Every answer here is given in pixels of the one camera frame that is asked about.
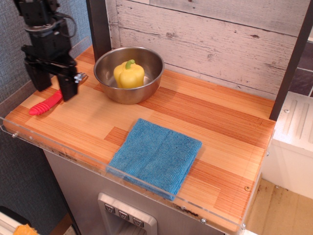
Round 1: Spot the stainless steel bowl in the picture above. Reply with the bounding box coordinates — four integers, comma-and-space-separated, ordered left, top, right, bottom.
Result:
94, 47, 164, 104

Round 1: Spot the orange object bottom left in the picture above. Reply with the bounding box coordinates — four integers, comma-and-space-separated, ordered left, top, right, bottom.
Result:
13, 224, 38, 235

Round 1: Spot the white cabinet on right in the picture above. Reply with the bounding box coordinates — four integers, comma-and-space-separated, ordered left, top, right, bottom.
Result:
261, 92, 313, 198

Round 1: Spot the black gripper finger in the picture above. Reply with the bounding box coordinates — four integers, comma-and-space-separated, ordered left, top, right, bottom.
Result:
57, 73, 78, 101
25, 62, 52, 92

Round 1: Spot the grey cabinet with buttons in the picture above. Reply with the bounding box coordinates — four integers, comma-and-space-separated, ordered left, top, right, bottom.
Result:
45, 151, 222, 235

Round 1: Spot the clear acrylic table guard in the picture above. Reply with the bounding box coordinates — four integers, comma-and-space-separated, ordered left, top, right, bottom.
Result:
0, 47, 275, 235

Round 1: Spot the dark vertical post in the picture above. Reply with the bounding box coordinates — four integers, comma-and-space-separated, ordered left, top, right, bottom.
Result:
86, 0, 112, 62
269, 0, 313, 121

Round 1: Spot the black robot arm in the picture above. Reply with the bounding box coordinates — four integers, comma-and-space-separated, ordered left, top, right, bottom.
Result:
14, 0, 82, 101

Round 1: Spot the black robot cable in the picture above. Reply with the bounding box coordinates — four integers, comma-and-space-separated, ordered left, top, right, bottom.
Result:
55, 12, 77, 39

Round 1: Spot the dark vertical post right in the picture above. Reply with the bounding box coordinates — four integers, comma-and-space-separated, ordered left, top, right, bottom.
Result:
269, 0, 313, 121

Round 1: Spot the yellow bell pepper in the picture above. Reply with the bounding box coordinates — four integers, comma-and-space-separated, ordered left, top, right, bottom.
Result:
113, 59, 145, 89

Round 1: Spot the dark vertical post left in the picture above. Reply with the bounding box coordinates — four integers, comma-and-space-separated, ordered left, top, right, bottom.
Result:
86, 0, 112, 62

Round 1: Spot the red handled metal fork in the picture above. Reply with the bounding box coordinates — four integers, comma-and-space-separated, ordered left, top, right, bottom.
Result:
29, 73, 88, 116

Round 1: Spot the blue folded cloth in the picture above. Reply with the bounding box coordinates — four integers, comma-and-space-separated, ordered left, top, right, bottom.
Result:
106, 118, 202, 201

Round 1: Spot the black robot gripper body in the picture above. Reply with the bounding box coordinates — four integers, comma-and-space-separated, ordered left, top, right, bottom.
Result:
22, 21, 77, 76

